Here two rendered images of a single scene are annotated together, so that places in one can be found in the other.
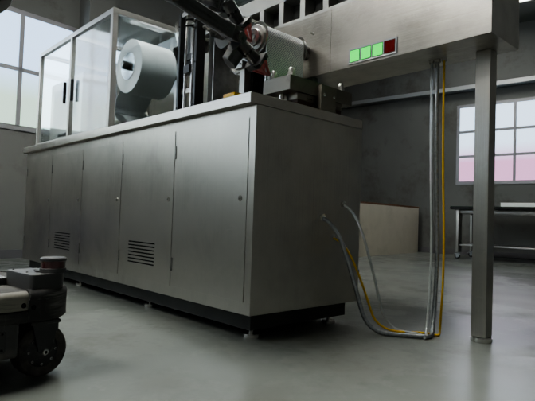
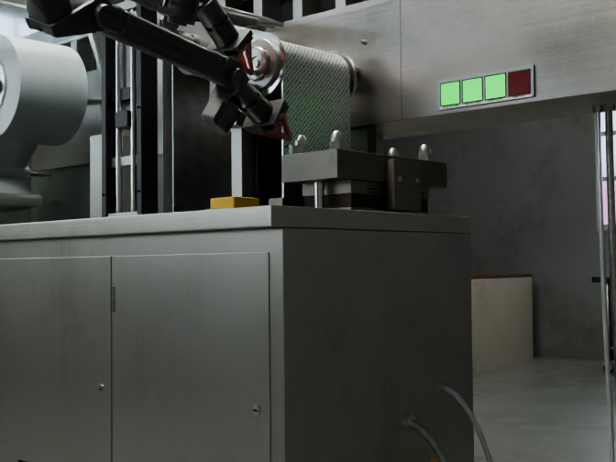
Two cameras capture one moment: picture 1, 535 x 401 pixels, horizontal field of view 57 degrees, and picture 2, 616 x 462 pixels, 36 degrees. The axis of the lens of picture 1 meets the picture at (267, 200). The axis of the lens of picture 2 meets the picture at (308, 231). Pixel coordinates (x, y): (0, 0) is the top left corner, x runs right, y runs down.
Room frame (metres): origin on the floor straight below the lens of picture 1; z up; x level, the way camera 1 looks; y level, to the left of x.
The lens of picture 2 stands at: (0.05, 0.14, 0.79)
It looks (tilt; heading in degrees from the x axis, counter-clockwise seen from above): 2 degrees up; 355
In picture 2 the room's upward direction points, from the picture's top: 1 degrees counter-clockwise
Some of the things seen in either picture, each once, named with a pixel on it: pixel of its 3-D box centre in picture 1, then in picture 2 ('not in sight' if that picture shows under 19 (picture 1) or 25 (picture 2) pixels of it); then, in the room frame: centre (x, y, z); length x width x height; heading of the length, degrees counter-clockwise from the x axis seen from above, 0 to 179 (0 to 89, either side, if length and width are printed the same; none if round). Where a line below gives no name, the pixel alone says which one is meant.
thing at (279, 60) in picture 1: (284, 71); (317, 126); (2.22, -0.06, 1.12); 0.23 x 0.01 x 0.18; 133
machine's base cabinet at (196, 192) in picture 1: (151, 217); (52, 389); (2.91, 0.68, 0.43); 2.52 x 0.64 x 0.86; 43
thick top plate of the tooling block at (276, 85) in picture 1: (309, 94); (368, 171); (2.16, -0.17, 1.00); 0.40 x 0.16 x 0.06; 133
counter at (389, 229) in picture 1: (366, 228); (438, 322); (7.12, -1.43, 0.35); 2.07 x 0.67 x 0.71; 140
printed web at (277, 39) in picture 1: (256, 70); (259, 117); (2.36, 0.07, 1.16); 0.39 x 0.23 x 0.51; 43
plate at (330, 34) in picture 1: (240, 77); (215, 105); (2.96, 0.19, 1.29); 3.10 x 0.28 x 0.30; 43
